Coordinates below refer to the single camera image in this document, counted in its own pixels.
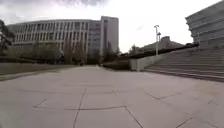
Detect dark low hedge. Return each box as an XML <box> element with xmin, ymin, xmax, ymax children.
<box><xmin>101</xmin><ymin>59</ymin><xmax>132</xmax><ymax>71</ymax></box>

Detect grey stone slab pavement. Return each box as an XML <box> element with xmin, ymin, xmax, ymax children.
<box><xmin>0</xmin><ymin>64</ymin><xmax>224</xmax><ymax>128</ymax></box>

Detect low building with dark roof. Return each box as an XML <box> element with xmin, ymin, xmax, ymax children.
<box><xmin>128</xmin><ymin>35</ymin><xmax>198</xmax><ymax>58</ymax></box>

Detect large curved grey building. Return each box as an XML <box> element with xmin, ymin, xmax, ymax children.
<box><xmin>7</xmin><ymin>15</ymin><xmax>120</xmax><ymax>65</ymax></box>

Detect row of trees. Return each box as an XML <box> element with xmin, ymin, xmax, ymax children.
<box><xmin>6</xmin><ymin>41</ymin><xmax>121</xmax><ymax>65</ymax></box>

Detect wide grey stone stairs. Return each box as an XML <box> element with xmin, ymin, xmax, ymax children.
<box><xmin>143</xmin><ymin>46</ymin><xmax>224</xmax><ymax>83</ymax></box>

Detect grass lawn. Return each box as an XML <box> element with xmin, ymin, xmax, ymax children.
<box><xmin>0</xmin><ymin>61</ymin><xmax>79</xmax><ymax>77</ymax></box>

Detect grey building with horizontal bands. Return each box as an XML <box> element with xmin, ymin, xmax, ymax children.
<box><xmin>184</xmin><ymin>0</ymin><xmax>224</xmax><ymax>49</ymax></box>

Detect dark tree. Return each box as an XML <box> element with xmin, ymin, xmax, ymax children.
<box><xmin>0</xmin><ymin>19</ymin><xmax>16</xmax><ymax>56</ymax></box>

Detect pale concrete wall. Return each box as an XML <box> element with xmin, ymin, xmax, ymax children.
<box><xmin>129</xmin><ymin>53</ymin><xmax>168</xmax><ymax>72</ymax></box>

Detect tall lamp post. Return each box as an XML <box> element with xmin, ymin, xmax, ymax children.
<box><xmin>153</xmin><ymin>24</ymin><xmax>162</xmax><ymax>57</ymax></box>

